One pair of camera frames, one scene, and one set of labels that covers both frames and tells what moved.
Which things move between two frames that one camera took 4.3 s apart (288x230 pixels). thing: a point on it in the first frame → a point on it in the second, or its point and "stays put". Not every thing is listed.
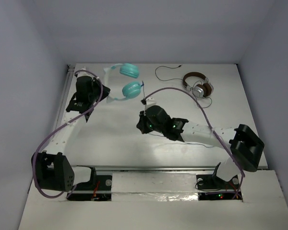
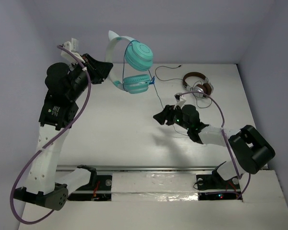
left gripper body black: x=96 y=96 → x=91 y=69
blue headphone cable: x=162 y=135 → x=151 y=75
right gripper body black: x=148 y=126 → x=178 y=117
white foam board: x=163 y=201 stays put
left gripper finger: x=106 y=92 → x=98 y=70
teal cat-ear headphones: x=130 y=90 → x=138 y=56
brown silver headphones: x=200 y=90 stays put
